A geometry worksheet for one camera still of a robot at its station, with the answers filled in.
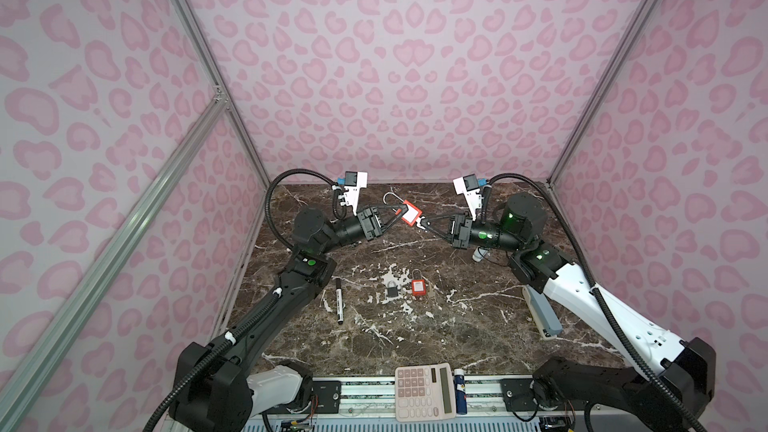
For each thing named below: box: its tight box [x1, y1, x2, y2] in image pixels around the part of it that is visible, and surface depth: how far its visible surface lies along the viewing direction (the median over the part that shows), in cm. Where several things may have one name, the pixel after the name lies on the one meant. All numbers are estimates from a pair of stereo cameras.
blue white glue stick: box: [453, 368, 467, 415], surface depth 74 cm
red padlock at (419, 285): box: [412, 268, 427, 296], surface depth 92 cm
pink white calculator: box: [394, 363, 456, 422], surface depth 73 cm
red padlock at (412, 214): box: [383, 191, 423, 227], surface depth 63 cm
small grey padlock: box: [386, 280, 398, 297], surface depth 92 cm
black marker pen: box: [336, 278, 345, 325], surface depth 90 cm
